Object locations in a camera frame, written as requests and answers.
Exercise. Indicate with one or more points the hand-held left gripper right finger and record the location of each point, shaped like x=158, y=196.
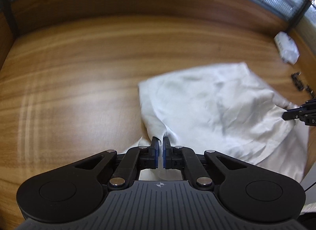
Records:
x=166, y=154

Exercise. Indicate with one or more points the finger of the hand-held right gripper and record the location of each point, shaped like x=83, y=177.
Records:
x=291, y=115

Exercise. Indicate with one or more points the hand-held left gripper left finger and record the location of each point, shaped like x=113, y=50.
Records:
x=155, y=154

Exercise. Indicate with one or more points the white cloth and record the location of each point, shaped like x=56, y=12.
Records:
x=209, y=111

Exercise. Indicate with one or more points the small black object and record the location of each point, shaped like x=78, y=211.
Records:
x=300, y=81

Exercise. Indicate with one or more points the white plastic bag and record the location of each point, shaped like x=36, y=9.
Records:
x=287, y=47

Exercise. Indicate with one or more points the black partition post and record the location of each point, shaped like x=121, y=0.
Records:
x=300, y=12
x=9, y=5

